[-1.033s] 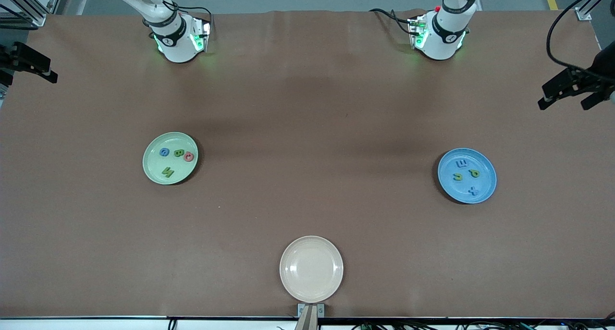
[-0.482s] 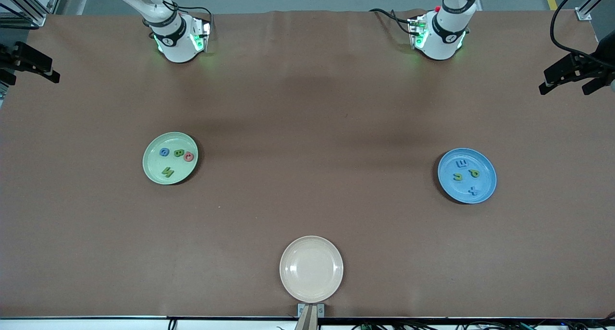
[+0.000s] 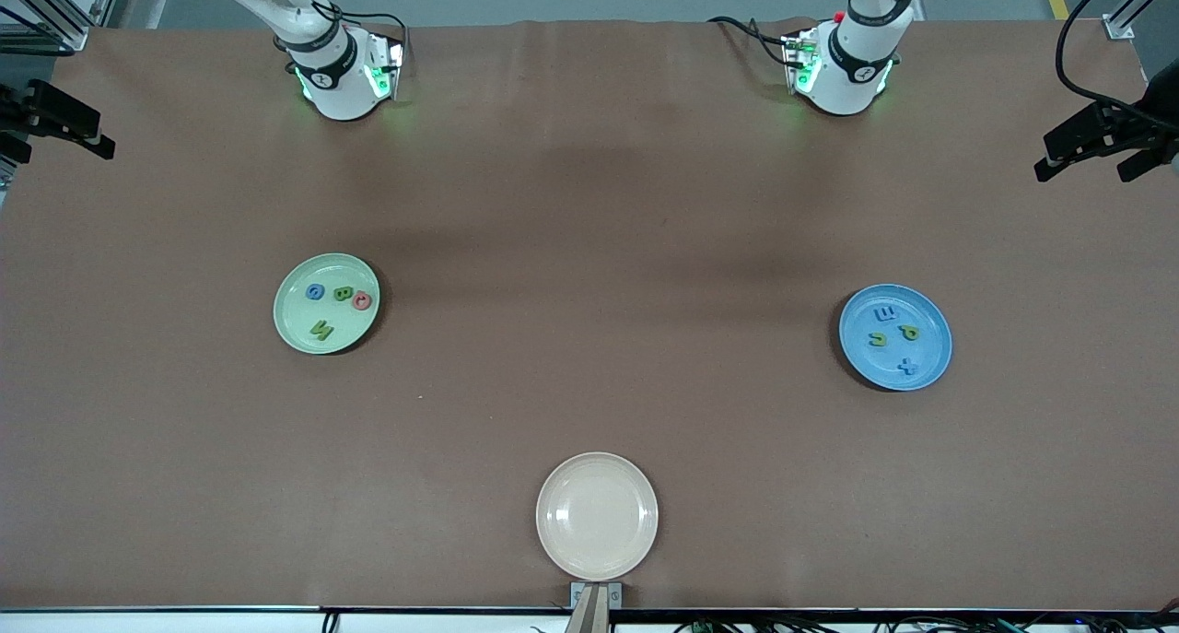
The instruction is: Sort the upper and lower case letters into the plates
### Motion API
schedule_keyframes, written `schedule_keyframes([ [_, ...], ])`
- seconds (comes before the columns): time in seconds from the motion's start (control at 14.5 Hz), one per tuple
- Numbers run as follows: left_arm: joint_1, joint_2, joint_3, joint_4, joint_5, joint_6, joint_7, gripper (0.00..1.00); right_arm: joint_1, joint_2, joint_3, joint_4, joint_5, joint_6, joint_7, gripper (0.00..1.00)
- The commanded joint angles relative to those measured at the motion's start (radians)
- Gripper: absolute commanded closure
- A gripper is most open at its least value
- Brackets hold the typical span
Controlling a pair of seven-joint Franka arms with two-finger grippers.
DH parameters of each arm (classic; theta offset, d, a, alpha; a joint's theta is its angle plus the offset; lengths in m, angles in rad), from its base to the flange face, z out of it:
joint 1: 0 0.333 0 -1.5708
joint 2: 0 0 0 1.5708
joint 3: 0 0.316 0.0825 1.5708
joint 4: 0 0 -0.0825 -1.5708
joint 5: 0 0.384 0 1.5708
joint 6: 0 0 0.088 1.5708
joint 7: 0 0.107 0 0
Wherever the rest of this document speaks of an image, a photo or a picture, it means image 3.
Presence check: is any blue plate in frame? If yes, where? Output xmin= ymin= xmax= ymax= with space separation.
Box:
xmin=838 ymin=284 xmax=953 ymax=393

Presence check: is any beige plate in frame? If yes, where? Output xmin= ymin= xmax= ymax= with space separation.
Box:
xmin=535 ymin=451 xmax=660 ymax=582

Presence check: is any black base power cable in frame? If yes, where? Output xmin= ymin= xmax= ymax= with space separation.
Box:
xmin=707 ymin=14 xmax=795 ymax=68
xmin=318 ymin=0 xmax=411 ymax=53

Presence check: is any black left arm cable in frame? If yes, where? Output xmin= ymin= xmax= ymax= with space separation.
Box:
xmin=1055 ymin=0 xmax=1148 ymax=118

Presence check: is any aluminium frame post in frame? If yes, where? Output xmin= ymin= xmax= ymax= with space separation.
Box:
xmin=0 ymin=0 xmax=127 ymax=52
xmin=1103 ymin=0 xmax=1179 ymax=41

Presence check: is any green plate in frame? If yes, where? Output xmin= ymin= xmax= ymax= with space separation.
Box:
xmin=273 ymin=252 xmax=381 ymax=356

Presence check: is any metal camera post bracket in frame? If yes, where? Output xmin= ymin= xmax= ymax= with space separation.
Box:
xmin=569 ymin=581 xmax=625 ymax=633

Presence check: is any metal arm base connector plate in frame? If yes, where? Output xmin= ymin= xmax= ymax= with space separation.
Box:
xmin=781 ymin=27 xmax=823 ymax=98
xmin=367 ymin=32 xmax=406 ymax=101

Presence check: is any brown table cover mat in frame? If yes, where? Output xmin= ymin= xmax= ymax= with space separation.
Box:
xmin=0 ymin=18 xmax=1179 ymax=613

